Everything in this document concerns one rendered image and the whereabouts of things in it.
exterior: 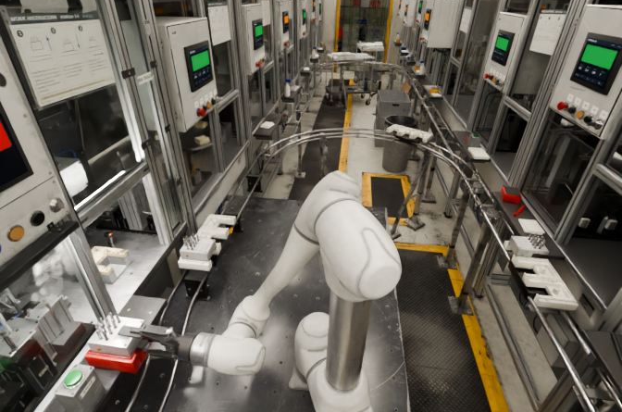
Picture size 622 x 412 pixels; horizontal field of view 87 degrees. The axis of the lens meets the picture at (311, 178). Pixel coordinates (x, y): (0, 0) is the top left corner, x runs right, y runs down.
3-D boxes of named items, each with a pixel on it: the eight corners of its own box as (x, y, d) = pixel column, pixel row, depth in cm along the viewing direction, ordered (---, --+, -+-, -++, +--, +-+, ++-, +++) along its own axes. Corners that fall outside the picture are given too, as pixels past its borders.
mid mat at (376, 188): (420, 227, 311) (421, 226, 310) (362, 221, 317) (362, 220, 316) (407, 175, 397) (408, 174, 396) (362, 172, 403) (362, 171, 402)
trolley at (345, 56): (329, 107, 625) (331, 54, 577) (323, 98, 673) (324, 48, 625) (373, 105, 640) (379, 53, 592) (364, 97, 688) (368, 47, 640)
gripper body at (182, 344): (202, 344, 106) (174, 340, 107) (198, 328, 102) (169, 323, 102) (191, 368, 99) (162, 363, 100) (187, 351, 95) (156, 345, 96)
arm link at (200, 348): (217, 328, 102) (199, 325, 102) (205, 355, 94) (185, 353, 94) (219, 345, 106) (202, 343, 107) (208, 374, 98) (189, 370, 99)
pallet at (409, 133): (385, 138, 295) (386, 127, 290) (392, 133, 304) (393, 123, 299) (424, 149, 275) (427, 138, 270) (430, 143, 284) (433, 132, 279)
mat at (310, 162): (342, 218, 322) (342, 217, 322) (283, 212, 329) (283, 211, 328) (354, 79, 826) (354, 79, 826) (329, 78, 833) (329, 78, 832)
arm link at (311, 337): (328, 334, 132) (329, 296, 121) (347, 378, 117) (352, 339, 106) (289, 347, 127) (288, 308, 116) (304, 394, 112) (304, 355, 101)
